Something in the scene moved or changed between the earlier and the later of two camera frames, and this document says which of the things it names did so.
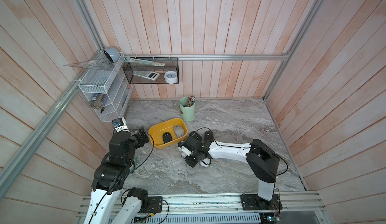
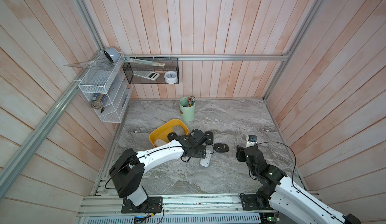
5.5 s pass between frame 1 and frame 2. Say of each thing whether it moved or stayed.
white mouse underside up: stayed
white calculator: stayed
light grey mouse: stayed
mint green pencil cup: stayed
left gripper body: moved
